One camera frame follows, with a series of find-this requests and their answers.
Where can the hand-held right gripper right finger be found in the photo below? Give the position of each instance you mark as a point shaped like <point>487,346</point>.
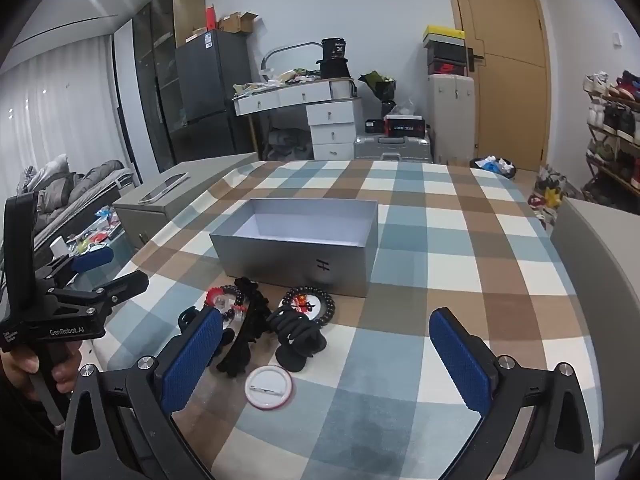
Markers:
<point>457,360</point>

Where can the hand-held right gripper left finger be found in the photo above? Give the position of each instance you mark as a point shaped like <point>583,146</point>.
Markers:
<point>192,360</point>

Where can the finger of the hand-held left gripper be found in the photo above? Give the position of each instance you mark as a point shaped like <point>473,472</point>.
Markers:
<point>120,287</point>
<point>92,258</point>

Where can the long black hair clip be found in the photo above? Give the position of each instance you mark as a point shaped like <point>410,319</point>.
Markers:
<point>245,340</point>

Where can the round pin badge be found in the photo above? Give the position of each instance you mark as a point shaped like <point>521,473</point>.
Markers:
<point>270,385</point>

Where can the silver cardboard box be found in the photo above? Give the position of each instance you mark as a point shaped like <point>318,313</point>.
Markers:
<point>280,265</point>

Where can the person's left forearm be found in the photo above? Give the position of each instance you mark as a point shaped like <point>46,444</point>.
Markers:
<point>20,440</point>

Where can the person's left hand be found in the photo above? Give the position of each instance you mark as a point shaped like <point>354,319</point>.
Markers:
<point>22,362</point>

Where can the glass coffee table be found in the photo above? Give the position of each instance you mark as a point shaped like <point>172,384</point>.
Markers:
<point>117,265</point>

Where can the white cup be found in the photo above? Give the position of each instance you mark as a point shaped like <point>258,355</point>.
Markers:
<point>58,247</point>

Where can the grey cabinet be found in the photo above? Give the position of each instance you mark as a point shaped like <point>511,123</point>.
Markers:
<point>150,220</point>

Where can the grey bedding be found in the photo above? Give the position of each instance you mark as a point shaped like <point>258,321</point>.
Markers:
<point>95,180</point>

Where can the white tablet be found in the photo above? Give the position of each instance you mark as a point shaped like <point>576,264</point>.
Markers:
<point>162,189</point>

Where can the checked tablecloth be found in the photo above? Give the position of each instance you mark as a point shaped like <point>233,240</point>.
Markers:
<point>430,240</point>

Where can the white curtain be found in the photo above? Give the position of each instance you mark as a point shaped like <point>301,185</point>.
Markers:
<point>60,110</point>

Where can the grey chair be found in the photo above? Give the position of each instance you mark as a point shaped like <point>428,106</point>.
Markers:
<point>600,285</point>

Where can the black glass cabinet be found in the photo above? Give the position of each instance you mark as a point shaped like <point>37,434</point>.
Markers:
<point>150,85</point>

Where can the colourful toy pile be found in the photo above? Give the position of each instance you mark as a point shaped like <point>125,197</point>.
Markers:
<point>547,192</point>

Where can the trash bag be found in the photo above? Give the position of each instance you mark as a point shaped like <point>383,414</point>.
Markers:
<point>492,166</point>

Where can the black refrigerator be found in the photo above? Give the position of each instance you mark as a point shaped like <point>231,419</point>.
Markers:
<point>210,90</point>

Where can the silver suitcase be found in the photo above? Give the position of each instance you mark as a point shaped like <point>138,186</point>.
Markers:
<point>390,149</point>

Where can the white suitcase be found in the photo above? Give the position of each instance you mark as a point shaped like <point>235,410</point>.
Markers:
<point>450,120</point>

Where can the small black box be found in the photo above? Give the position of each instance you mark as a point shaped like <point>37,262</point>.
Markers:
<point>375,124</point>

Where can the pile of papers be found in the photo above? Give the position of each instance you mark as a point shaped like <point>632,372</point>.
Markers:
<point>272,82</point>

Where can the white drawer unit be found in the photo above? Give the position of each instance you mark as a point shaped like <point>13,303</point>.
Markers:
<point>330,130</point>

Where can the white desk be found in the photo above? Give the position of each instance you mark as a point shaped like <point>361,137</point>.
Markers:
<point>300,94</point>

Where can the wooden door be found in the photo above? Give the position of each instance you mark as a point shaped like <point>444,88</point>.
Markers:
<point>505,100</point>

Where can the tall cardboard sheet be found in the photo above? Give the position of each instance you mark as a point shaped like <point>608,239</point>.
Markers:
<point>189,10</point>

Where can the open cardboard box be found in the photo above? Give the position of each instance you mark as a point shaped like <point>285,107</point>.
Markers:
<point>237,22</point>

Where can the black wrapped flower bouquet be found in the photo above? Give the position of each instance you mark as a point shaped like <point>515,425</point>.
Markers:
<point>380,85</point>

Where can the shoe rack with shoes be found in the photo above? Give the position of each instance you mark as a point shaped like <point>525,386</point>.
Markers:
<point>615,120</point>

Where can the red and black shoe box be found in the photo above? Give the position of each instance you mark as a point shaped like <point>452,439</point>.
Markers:
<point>445,68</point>

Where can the black box on desk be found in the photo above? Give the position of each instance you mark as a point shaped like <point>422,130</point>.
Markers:
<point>332,60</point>

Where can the yellow shoe box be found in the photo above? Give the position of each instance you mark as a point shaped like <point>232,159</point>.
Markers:
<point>442,35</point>

